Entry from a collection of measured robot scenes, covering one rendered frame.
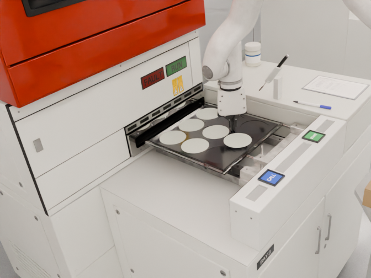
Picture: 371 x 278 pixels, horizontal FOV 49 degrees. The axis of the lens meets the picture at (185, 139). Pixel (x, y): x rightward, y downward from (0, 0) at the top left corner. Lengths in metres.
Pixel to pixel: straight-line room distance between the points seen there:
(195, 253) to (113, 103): 0.57
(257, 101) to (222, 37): 0.42
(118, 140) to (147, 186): 0.20
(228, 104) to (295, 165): 0.35
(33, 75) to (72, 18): 0.19
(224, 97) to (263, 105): 0.23
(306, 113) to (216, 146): 0.35
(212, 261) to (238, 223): 0.15
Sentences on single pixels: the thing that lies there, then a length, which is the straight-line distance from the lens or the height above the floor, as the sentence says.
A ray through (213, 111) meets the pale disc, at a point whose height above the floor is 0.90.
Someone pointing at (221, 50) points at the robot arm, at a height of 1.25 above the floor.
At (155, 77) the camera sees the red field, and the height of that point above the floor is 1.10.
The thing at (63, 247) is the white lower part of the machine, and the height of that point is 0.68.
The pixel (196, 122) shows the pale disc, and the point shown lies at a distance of 1.59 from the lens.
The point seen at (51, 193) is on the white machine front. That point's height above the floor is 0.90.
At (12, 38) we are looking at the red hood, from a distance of 1.13.
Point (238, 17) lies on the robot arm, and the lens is 1.27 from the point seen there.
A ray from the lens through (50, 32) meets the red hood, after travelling 1.18.
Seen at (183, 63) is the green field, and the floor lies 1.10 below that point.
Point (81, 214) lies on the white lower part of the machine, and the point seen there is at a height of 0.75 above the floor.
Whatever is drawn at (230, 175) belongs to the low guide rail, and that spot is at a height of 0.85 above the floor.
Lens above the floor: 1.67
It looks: 31 degrees down
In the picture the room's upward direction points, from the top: 7 degrees counter-clockwise
